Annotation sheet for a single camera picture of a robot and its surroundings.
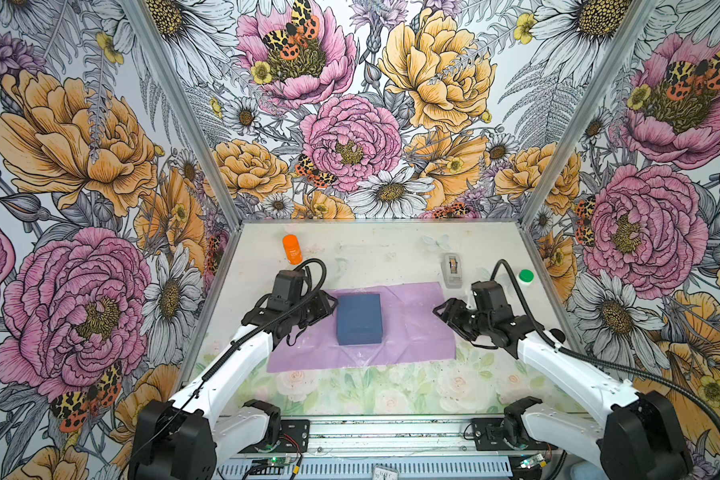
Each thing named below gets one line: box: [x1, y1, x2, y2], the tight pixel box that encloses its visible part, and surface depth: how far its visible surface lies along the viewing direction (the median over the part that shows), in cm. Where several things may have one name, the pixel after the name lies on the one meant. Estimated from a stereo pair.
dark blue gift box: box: [336, 294, 382, 345], surface depth 93 cm
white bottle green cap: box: [516, 268, 535, 286], surface depth 96 cm
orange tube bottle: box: [282, 234, 303, 265], surface depth 106 cm
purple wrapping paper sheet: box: [359, 282, 457, 365], surface depth 95 cm
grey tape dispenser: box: [441, 252, 463, 289], surface depth 105 cm
